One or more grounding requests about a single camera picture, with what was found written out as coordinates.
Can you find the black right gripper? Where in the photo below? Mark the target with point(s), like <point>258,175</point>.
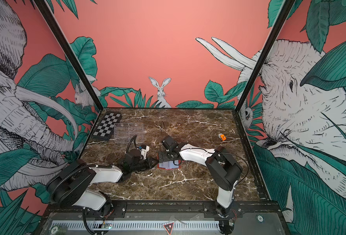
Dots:
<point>165,157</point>

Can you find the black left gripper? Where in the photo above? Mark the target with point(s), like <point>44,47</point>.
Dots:
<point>148,163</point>

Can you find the red leather card holder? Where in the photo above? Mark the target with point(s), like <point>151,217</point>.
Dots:
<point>168,165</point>

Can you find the white credit card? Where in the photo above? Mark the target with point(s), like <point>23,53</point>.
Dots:
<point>168,164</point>

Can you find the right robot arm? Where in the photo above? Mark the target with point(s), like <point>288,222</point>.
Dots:
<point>222,165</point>

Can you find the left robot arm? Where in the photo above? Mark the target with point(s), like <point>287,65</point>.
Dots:
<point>71,186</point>

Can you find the clear acrylic card display rack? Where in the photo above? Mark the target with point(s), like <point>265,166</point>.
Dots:
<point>123,132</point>

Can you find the folded black chess board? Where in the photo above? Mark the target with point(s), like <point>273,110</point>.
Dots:
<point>105,128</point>

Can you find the orange toy car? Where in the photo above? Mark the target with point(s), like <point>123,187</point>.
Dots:
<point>222,136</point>

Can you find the red warning triangle sticker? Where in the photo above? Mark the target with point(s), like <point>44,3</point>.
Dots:
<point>169,227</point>

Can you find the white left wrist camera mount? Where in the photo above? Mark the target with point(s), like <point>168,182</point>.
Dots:
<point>144,149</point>

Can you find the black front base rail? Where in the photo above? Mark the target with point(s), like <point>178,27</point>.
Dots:
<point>206,209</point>

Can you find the black corner frame post left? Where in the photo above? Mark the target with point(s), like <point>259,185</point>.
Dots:
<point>63,42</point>

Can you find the black corner frame post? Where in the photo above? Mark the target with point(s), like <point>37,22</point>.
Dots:
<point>281,18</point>
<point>63,42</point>

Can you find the black corner frame post right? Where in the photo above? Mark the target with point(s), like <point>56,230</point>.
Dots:
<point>281,18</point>

